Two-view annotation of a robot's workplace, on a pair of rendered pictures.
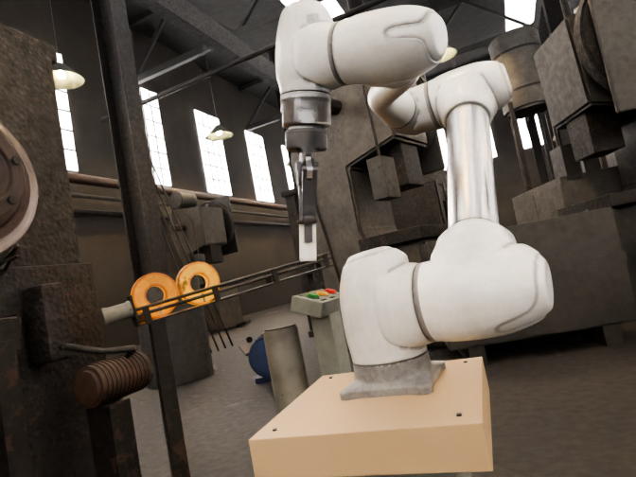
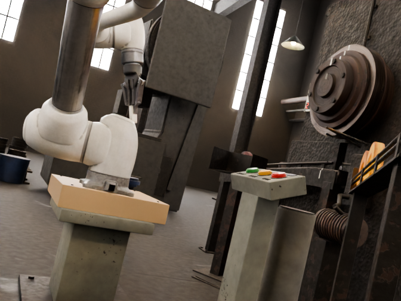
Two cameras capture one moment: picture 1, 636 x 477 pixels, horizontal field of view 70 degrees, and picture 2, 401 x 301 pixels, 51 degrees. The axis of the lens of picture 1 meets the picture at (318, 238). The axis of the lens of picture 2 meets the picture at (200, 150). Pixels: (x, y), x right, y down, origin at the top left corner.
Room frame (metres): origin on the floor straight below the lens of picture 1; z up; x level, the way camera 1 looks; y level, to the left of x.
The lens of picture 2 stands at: (2.29, -0.96, 0.57)
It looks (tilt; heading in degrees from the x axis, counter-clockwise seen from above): 2 degrees up; 136
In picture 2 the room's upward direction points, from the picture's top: 13 degrees clockwise
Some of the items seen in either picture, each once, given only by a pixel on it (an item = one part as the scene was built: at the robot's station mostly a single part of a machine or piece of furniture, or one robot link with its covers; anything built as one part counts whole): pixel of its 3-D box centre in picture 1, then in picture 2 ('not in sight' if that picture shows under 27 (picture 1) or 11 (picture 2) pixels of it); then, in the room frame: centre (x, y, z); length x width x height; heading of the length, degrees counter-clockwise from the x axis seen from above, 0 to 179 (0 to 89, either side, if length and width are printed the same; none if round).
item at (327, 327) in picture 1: (338, 381); (242, 274); (1.54, 0.02, 0.31); 0.24 x 0.16 x 0.62; 157
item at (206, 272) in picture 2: not in sight; (227, 212); (0.66, 0.92, 0.36); 0.26 x 0.20 x 0.72; 12
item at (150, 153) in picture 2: not in sight; (100, 162); (-1.60, 1.40, 0.39); 1.03 x 0.83 x 0.79; 71
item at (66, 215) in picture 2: not in sight; (99, 213); (0.95, -0.10, 0.33); 0.32 x 0.32 x 0.04; 71
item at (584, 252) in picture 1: (511, 283); not in sight; (2.96, -1.17, 0.39); 1.03 x 0.83 x 0.77; 82
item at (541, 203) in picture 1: (571, 240); not in sight; (4.27, -2.32, 0.55); 1.10 x 0.53 x 1.10; 177
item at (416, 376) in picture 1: (395, 366); (108, 182); (0.96, -0.11, 0.45); 0.22 x 0.18 x 0.06; 156
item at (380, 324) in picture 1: (382, 301); (113, 144); (0.94, -0.11, 0.59); 0.18 x 0.16 x 0.22; 60
